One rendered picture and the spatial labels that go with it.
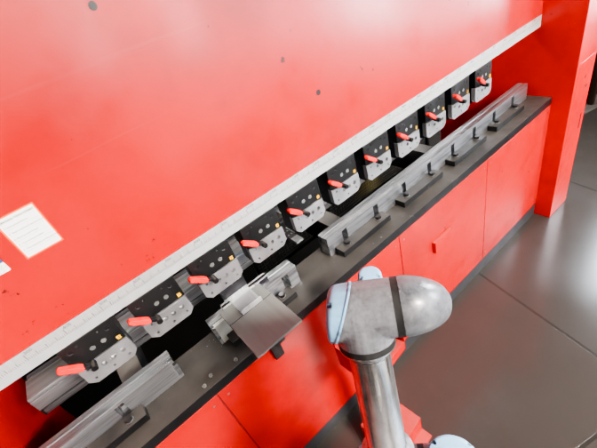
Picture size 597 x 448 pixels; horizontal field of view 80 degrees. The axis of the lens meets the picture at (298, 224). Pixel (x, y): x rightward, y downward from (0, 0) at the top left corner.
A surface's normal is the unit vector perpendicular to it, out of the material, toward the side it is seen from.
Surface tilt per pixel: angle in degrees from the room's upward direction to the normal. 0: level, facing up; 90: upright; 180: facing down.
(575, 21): 90
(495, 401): 0
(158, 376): 90
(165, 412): 0
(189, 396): 0
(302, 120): 90
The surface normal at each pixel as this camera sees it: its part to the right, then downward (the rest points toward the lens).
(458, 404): -0.26, -0.77
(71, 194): 0.61, 0.33
